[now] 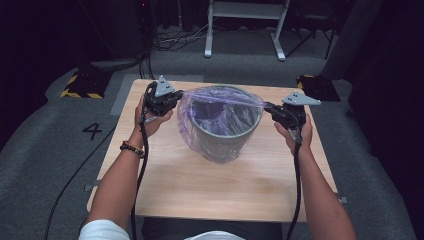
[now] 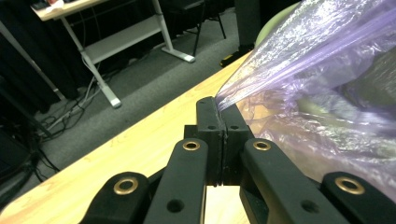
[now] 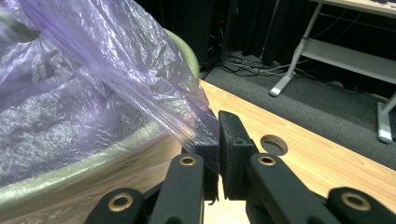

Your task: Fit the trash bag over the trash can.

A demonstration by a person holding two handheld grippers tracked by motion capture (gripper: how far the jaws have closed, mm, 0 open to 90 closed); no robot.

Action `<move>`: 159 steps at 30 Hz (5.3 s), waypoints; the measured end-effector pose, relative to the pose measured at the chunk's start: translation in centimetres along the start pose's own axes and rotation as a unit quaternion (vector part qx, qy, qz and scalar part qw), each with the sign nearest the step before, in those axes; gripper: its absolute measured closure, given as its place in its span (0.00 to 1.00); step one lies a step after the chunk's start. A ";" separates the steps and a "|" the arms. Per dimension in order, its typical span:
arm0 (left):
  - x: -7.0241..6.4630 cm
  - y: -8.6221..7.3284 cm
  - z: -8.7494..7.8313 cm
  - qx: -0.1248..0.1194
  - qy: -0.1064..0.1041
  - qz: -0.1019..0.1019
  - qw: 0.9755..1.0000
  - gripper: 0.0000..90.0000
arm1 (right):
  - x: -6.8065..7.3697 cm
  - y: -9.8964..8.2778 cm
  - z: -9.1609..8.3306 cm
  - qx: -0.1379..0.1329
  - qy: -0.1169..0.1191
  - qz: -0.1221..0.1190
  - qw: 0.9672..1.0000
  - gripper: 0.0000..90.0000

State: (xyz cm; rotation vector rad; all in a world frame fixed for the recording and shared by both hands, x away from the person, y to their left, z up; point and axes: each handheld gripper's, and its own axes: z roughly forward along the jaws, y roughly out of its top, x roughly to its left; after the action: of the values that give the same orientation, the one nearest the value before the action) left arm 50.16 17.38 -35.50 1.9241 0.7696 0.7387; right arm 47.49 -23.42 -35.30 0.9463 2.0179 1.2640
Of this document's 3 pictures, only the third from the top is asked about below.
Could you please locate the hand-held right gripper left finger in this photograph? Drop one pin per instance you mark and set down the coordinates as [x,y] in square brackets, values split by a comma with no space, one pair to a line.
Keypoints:
[211,158]

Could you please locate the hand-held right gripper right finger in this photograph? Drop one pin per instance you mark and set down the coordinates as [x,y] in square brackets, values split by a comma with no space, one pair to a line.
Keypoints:
[233,161]

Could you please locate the green trash bin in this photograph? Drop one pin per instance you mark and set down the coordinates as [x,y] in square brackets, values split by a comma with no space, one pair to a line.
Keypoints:
[187,53]

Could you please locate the purple plastic bag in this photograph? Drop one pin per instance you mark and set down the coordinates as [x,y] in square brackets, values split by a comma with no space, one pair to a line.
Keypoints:
[93,93]

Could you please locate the black curtain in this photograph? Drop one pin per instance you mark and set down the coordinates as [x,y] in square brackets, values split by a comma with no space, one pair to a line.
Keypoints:
[249,25]

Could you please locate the white metal desk frame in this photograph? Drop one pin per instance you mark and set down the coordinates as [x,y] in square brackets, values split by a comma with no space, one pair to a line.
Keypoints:
[342,56]

